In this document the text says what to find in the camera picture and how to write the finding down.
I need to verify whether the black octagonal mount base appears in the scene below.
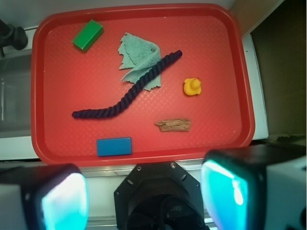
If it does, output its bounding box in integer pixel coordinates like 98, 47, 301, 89
114, 162, 209, 230

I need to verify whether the white table frame rail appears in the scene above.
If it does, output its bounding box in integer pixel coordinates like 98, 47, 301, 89
242, 34, 269, 140

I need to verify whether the dark purple twisted rope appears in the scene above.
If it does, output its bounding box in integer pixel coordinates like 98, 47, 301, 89
71, 49, 183, 119

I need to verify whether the teal cloth rag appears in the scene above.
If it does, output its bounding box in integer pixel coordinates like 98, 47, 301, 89
118, 33, 162, 84

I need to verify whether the black knob fixture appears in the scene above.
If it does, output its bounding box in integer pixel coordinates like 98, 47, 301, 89
0, 20, 28, 58

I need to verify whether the green rectangular block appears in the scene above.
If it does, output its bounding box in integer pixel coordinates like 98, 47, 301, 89
72, 20, 104, 53

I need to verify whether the red plastic tray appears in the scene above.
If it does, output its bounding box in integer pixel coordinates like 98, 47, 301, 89
31, 4, 255, 167

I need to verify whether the blue rectangular block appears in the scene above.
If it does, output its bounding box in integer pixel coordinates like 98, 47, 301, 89
96, 138, 132, 157

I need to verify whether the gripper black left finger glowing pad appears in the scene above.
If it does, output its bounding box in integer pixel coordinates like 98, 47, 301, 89
0, 164, 89, 230

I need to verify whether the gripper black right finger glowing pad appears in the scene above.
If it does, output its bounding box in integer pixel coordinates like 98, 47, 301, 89
201, 144, 307, 230

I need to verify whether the brown wood bark piece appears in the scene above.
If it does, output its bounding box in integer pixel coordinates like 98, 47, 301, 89
155, 118, 192, 132

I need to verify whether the yellow rubber duck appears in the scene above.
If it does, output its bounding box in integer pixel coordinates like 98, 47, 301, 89
183, 78, 201, 96

